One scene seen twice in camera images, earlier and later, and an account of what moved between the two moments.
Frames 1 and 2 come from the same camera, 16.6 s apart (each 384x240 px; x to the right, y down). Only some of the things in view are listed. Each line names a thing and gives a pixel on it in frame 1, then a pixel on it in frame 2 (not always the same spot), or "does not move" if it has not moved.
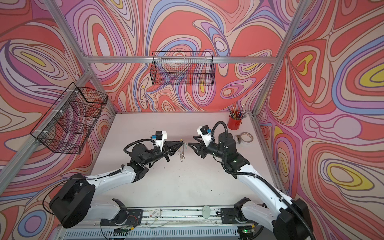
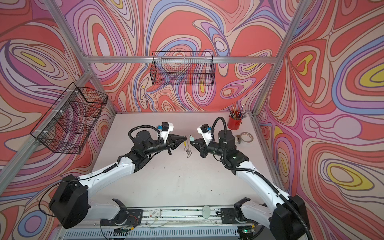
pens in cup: x=238 y=115 does not move
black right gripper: x=199 y=147 does not move
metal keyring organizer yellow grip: x=181 y=153 to x=187 y=148
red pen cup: x=233 y=124 does not move
